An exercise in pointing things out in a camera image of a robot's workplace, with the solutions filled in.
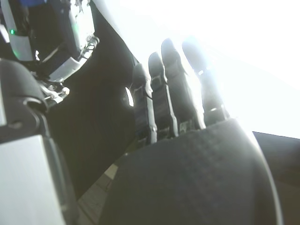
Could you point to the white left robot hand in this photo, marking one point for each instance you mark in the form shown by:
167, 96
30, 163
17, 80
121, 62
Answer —
187, 182

